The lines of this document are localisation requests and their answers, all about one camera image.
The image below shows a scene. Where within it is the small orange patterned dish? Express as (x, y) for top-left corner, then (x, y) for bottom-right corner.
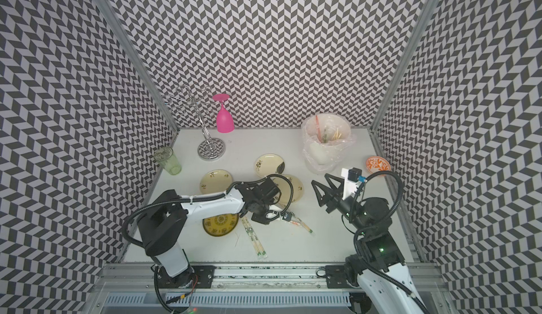
(366, 156), (391, 174)

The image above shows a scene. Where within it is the dark yellow patterned plate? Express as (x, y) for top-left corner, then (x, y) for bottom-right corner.
(203, 214), (239, 237)

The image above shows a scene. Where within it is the green translucent plastic cup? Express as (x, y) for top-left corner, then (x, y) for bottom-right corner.
(153, 147), (182, 175)

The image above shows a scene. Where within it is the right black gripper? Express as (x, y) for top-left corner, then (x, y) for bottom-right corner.
(311, 173), (371, 236)

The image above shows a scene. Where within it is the pink plastic goblet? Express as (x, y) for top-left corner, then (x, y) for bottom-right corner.
(213, 93), (235, 133)

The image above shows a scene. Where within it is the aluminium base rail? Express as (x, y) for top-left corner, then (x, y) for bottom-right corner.
(90, 262), (450, 314)

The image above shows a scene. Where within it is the cream plate centre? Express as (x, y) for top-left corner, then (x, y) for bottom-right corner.
(272, 174), (304, 206)

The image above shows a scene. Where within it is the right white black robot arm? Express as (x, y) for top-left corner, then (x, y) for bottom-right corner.
(311, 168), (429, 313)

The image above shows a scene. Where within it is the green chopsticks pair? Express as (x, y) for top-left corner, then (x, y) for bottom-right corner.
(290, 213), (313, 234)
(241, 218), (268, 259)

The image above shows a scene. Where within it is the metal wire cup rack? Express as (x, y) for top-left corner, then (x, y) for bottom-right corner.
(165, 85), (226, 161)

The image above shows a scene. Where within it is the cream plate left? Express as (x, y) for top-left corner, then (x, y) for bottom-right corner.
(200, 170), (233, 194)

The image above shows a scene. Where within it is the white bin with plastic bag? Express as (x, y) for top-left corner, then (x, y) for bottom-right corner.
(301, 113), (357, 174)

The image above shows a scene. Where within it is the cream plate with dark mark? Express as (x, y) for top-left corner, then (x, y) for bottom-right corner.
(254, 153), (285, 178)

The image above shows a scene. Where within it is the red chopsticks pair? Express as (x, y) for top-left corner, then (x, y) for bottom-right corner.
(265, 210), (289, 223)

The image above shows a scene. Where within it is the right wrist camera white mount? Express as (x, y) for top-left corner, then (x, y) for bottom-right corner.
(341, 167), (364, 199)

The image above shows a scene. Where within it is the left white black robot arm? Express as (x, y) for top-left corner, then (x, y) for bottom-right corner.
(121, 173), (295, 288)

